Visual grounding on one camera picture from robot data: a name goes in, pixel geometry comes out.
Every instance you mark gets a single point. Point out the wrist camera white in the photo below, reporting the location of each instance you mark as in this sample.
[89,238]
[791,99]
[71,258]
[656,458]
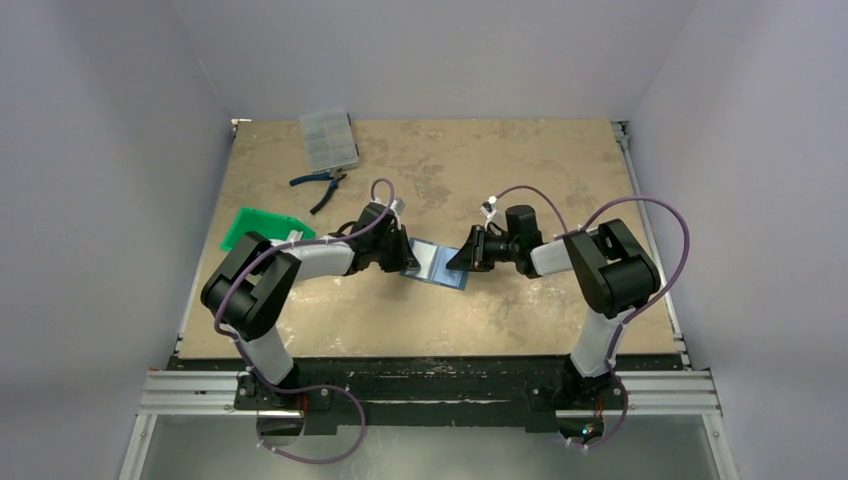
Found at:
[396,206]
[489,210]

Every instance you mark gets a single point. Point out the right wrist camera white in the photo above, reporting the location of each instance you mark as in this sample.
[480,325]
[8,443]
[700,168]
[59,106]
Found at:
[489,210]

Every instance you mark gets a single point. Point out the blue card holder wallet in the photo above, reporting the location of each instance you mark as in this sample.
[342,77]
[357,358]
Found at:
[433,259]

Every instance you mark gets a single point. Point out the green plastic bin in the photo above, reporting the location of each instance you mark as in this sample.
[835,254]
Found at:
[270,225]

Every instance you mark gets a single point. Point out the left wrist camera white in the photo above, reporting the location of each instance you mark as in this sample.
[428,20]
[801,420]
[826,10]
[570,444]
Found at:
[396,206]

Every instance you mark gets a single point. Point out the clear plastic organizer box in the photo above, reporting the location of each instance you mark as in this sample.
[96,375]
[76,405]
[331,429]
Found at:
[328,140]

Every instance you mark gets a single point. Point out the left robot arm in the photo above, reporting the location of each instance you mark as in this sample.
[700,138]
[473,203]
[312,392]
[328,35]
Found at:
[248,290]

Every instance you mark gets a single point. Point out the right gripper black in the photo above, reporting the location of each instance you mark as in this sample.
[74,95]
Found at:
[477,247]

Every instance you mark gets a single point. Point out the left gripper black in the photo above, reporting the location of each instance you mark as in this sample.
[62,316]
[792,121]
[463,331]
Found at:
[405,259]

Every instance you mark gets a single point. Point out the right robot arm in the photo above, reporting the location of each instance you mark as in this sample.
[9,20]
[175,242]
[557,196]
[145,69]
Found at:
[614,273]

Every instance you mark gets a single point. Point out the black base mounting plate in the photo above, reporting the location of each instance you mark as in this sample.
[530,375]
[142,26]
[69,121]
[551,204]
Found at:
[538,393]

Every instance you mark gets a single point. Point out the white credit card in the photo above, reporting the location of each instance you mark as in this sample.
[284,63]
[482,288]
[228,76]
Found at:
[294,236]

